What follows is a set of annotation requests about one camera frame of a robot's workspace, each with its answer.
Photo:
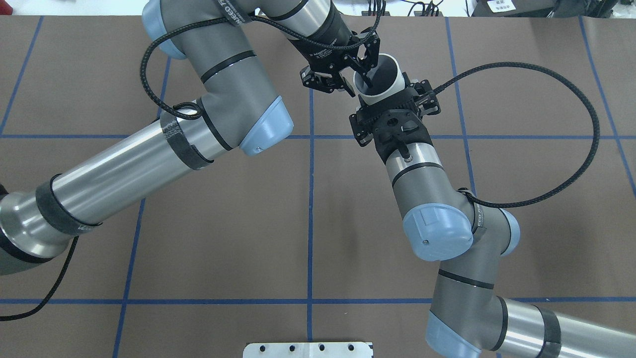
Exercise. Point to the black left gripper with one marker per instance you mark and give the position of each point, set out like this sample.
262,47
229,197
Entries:
322,55

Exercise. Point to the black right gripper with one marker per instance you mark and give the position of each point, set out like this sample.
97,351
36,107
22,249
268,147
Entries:
358,123

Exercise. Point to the white HOME mug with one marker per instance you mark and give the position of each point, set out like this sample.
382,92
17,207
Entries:
387,79

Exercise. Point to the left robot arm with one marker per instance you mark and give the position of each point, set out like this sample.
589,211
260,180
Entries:
240,109

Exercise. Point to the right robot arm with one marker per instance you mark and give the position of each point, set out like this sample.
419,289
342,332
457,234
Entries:
468,240

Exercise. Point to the brown table mat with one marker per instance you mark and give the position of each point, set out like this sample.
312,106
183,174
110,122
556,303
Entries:
303,242

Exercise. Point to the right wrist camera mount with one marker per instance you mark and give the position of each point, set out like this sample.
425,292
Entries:
392,104

